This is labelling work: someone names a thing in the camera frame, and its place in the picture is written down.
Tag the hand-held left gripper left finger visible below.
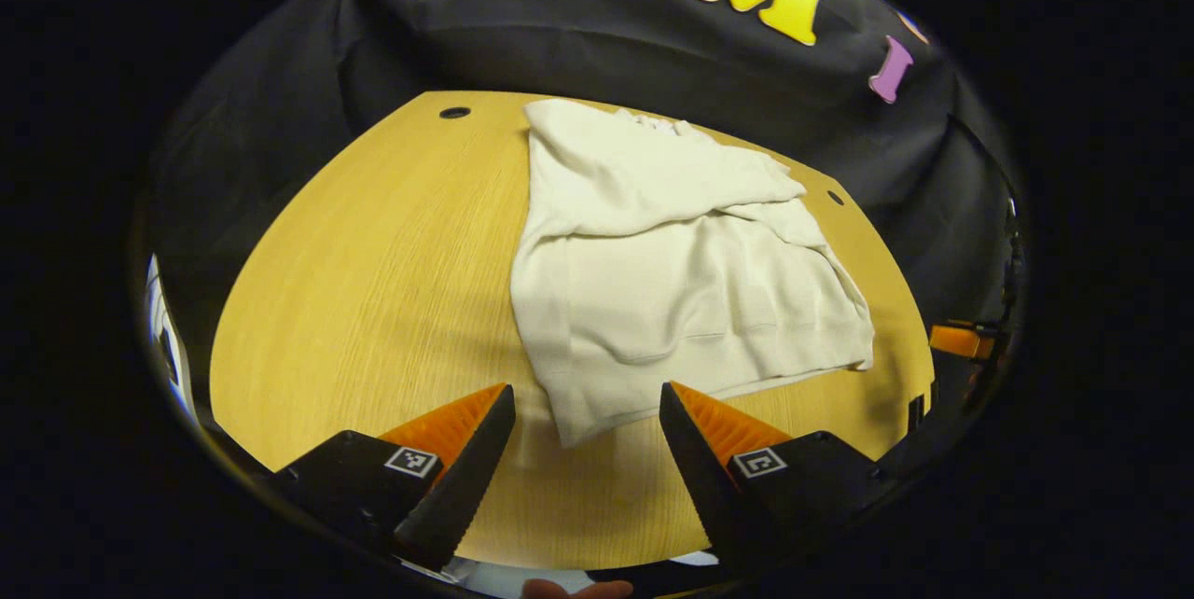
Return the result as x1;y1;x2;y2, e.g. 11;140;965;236
269;383;518;574

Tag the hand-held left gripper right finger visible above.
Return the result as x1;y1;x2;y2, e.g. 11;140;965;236
659;381;892;578

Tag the cream knit sweater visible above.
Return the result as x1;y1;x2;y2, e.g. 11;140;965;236
509;98;876;449

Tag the white side desk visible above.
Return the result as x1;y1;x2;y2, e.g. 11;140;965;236
145;252;195;418

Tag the black backdrop cloth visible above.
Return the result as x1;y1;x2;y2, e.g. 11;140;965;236
140;0;1027;395

